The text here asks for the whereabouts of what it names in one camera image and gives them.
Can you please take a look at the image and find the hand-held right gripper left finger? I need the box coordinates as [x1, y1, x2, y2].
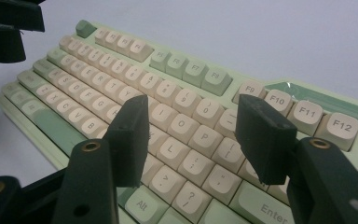
[51, 93, 151, 224]

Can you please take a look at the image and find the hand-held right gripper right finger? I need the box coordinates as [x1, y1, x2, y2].
[234, 93, 358, 224]

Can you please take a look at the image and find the green and cream keyboard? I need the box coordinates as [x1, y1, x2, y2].
[0, 19, 358, 224]

